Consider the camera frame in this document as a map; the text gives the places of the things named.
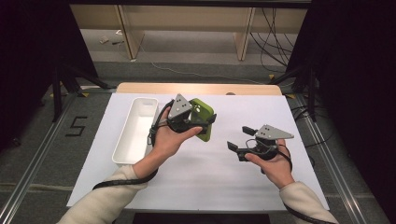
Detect right hand-held gripper cable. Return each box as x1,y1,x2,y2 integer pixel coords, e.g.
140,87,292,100
246,138,337,224

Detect person's left hand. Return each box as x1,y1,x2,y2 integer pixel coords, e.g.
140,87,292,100
150,106,204,166

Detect person's right hand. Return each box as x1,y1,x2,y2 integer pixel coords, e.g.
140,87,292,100
244,139,295,189

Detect black floor cables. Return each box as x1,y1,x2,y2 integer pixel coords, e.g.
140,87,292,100
290,104,335,148

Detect white plastic bin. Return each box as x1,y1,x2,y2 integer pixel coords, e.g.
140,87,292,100
111,97,160,166

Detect bundle of black cables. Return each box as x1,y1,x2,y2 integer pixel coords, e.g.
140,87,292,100
250,7,295,74

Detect green cartoon phone case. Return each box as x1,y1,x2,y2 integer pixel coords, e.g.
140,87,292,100
188,97,217,143

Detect black metal stand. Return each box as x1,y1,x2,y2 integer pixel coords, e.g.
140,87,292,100
269,64,318,122
50,62,118,123

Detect white table sheet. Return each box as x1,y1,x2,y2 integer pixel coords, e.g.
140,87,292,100
66,92,330,213

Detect beige wooden shelf unit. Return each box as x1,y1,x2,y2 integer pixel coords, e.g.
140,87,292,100
70,4,307,62

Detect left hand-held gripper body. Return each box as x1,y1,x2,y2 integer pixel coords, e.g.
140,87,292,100
167,93,208,134

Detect hand-held gripper cable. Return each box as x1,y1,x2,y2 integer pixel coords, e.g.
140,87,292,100
246,138,337,224
92,99,176,191

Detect aluminium floor rail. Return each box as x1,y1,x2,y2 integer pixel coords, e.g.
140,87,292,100
293,94,368,224
0,92,78,224

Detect black curtain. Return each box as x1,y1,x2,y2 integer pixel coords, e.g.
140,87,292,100
0,0,99,150
286,0,396,218

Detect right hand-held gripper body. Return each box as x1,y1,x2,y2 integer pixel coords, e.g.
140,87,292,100
237,124,295,162

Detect thin white floor cable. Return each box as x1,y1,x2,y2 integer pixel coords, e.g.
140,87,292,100
138,40,265,85

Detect left hand-held gripper cable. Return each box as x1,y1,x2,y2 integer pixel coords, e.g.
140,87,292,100
92,99,176,191

